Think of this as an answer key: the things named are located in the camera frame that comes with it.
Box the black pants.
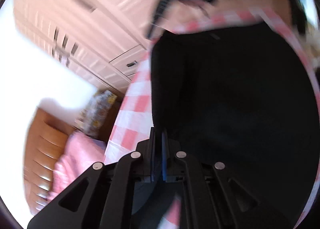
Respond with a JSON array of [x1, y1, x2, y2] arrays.
[[130, 22, 320, 229]]

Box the pink quilted comforter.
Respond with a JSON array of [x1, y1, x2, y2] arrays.
[[47, 131, 106, 202]]

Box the patterned covered nightstand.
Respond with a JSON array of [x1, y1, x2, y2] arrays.
[[74, 90, 117, 139]]

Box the pink checkered bed sheet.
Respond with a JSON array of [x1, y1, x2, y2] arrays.
[[105, 9, 319, 228]]

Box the brown wooden headboard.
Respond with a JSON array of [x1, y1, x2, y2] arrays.
[[23, 108, 75, 215]]

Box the white wardrobe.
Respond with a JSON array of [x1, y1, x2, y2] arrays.
[[14, 0, 159, 96]]

